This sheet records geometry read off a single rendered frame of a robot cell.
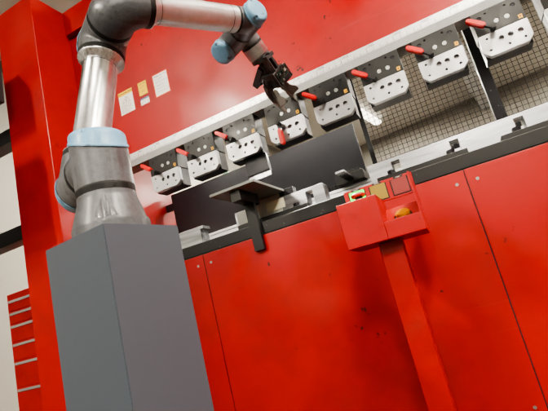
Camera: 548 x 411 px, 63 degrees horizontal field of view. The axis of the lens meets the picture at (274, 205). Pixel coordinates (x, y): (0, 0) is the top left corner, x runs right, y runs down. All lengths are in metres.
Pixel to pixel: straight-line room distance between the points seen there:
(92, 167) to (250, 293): 0.89
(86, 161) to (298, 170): 1.52
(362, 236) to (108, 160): 0.63
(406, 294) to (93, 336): 0.74
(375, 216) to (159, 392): 0.65
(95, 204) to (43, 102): 1.49
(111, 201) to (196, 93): 1.20
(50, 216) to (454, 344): 1.67
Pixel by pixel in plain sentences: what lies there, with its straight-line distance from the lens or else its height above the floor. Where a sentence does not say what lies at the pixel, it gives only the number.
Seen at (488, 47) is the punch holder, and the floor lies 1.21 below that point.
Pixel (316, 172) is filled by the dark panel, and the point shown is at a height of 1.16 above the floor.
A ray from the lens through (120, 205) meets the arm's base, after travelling 0.90.
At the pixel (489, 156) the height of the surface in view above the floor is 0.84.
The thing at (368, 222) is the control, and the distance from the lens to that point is 1.16.
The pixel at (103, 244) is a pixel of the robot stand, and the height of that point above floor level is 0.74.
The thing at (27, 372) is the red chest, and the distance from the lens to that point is 2.89.
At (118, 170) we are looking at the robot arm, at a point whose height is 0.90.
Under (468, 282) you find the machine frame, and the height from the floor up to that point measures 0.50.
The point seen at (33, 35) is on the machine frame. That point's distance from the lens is 2.55.
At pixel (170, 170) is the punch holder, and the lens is 2.02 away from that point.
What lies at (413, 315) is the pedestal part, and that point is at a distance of 1.20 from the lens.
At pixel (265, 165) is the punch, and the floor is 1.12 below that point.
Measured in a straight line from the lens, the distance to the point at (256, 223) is 1.62.
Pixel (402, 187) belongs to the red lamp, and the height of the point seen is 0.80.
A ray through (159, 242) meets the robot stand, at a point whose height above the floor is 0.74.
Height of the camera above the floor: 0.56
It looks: 13 degrees up
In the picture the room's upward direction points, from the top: 14 degrees counter-clockwise
